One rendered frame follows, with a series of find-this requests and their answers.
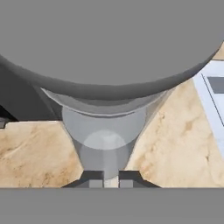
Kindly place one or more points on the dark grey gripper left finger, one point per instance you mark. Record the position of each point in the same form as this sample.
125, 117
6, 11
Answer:
92, 178

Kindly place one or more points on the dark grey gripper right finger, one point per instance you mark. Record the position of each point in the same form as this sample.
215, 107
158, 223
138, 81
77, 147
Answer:
131, 178

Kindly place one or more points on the white cabinet with dark panel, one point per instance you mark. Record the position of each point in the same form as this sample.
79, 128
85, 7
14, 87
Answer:
210, 96

